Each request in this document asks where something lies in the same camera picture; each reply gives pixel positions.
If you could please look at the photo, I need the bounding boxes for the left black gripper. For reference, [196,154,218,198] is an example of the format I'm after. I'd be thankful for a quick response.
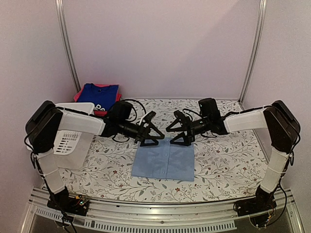
[119,120,165,147]

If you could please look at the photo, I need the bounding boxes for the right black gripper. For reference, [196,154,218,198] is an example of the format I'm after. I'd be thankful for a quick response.
[167,115,211,147]

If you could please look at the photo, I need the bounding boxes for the light blue garment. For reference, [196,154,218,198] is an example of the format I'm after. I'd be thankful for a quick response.
[132,138,195,182]

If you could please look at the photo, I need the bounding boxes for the blue t-shirt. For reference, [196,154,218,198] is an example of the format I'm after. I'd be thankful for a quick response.
[75,83,119,112]

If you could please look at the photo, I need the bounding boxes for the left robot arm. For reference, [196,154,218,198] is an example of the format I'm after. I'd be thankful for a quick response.
[24,100,165,211]

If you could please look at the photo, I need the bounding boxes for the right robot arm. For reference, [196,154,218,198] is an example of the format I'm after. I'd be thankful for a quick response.
[166,98,301,212]

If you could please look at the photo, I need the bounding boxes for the white plastic laundry bin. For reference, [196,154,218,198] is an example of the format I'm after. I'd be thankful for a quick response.
[25,101,95,170]

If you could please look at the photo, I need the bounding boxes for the folded pink garment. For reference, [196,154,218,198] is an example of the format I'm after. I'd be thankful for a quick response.
[73,83,122,117]

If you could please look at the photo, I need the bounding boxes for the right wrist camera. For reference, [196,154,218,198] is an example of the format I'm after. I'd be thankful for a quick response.
[174,110,190,122]

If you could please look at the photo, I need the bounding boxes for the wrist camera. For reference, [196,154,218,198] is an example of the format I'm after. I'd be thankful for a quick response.
[174,110,190,122]
[139,111,156,125]

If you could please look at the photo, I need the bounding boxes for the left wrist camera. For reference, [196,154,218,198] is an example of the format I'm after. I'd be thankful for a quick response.
[139,111,156,125]

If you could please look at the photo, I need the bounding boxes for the aluminium front rail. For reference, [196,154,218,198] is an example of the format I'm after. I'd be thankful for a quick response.
[21,188,305,233]

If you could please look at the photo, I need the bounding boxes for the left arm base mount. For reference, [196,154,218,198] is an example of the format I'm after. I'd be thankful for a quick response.
[47,193,89,216]

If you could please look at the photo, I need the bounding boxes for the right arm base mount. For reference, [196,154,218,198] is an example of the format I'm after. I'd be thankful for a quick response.
[233,194,276,216]

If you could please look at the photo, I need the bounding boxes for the right aluminium frame post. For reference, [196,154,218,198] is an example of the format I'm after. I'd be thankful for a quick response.
[238,0,267,104]

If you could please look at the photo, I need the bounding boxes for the aluminium frame post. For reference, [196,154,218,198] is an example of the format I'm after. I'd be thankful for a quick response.
[55,0,81,92]
[238,0,267,104]

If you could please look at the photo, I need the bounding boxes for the left aluminium frame post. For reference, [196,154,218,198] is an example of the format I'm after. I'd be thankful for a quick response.
[55,0,81,92]

